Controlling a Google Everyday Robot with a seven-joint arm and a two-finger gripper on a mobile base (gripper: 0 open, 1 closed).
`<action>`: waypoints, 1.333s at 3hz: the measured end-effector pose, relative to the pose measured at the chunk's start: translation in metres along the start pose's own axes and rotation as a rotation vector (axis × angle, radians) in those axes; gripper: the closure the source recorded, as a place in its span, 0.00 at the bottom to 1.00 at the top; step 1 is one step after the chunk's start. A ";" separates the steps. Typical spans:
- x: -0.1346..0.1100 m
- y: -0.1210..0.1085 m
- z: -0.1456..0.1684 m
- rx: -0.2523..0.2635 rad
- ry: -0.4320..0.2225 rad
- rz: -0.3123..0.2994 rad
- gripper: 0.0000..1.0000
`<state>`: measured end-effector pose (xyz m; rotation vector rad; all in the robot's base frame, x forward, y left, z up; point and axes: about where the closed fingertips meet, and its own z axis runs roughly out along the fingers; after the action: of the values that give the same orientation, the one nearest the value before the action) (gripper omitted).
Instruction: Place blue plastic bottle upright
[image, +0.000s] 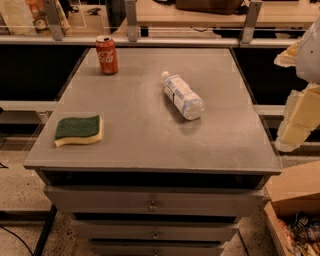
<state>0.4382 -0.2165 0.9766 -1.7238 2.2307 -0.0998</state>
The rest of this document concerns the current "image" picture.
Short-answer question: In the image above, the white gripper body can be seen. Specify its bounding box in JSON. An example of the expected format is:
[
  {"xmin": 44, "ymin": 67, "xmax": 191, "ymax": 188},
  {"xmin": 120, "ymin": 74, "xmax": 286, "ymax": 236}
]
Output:
[{"xmin": 296, "ymin": 17, "xmax": 320, "ymax": 84}]

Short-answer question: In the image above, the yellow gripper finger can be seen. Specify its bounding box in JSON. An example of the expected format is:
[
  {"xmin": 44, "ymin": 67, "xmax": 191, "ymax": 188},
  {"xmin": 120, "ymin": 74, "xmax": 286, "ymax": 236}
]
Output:
[
  {"xmin": 275, "ymin": 83, "xmax": 320, "ymax": 152},
  {"xmin": 274, "ymin": 41, "xmax": 300, "ymax": 67}
]

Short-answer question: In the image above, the clear plastic water bottle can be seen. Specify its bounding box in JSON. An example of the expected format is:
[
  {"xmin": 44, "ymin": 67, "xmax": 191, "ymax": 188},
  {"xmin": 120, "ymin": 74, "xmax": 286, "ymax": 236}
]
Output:
[{"xmin": 161, "ymin": 71, "xmax": 205, "ymax": 121}]

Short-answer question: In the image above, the metal railing with posts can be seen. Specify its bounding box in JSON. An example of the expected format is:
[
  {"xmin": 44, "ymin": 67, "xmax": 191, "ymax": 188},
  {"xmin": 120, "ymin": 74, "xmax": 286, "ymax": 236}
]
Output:
[{"xmin": 0, "ymin": 0, "xmax": 320, "ymax": 48}]

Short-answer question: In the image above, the brown bag on desk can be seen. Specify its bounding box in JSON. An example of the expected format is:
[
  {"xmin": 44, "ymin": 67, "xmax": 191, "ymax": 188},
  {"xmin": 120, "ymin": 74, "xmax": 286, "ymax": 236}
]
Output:
[{"xmin": 175, "ymin": 0, "xmax": 248, "ymax": 15}]

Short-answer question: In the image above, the cardboard box with snacks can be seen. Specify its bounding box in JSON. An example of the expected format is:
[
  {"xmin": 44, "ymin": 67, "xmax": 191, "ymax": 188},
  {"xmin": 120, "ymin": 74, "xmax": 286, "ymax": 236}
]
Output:
[{"xmin": 264, "ymin": 161, "xmax": 320, "ymax": 256}]

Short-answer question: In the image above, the grey drawer cabinet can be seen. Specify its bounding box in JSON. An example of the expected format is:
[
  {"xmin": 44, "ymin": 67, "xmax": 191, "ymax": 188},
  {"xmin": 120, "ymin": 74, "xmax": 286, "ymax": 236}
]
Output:
[{"xmin": 25, "ymin": 48, "xmax": 280, "ymax": 256}]

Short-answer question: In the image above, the red cola can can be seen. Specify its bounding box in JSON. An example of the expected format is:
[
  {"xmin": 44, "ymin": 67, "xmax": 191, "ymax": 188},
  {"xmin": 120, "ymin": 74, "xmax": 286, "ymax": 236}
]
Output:
[{"xmin": 96, "ymin": 36, "xmax": 119, "ymax": 75}]

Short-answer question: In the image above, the green and yellow sponge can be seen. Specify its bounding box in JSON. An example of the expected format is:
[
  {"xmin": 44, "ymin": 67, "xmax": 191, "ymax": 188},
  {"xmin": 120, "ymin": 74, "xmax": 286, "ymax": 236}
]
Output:
[{"xmin": 54, "ymin": 115, "xmax": 103, "ymax": 147}]

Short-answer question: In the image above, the orange and white package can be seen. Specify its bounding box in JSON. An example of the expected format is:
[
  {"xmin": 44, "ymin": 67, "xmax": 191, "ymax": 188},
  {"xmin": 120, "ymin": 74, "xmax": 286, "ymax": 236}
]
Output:
[{"xmin": 24, "ymin": 0, "xmax": 70, "ymax": 32}]

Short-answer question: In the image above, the black floor cable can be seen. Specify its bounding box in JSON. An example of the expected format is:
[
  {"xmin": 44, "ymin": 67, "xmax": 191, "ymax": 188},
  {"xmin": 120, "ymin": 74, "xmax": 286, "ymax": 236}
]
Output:
[{"xmin": 0, "ymin": 223, "xmax": 36, "ymax": 256}]

